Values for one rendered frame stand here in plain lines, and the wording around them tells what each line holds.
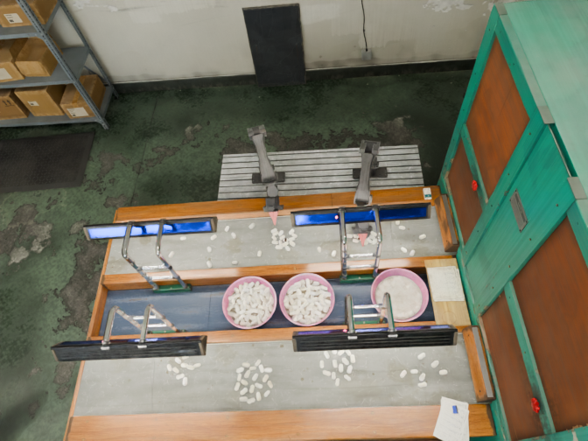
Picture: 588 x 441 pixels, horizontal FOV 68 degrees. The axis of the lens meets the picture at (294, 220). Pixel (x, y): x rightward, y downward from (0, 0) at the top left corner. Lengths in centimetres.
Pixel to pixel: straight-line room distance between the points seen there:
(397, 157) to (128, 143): 241
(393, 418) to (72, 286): 243
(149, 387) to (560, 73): 201
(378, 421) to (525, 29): 155
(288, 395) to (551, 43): 166
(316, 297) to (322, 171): 82
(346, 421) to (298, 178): 134
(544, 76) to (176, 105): 329
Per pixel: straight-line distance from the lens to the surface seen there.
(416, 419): 202
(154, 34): 407
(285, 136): 371
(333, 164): 266
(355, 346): 174
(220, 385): 212
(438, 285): 218
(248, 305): 218
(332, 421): 200
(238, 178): 266
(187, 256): 238
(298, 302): 215
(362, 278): 222
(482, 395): 202
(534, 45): 166
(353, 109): 387
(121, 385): 228
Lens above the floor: 276
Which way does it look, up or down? 59 degrees down
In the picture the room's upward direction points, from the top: 11 degrees counter-clockwise
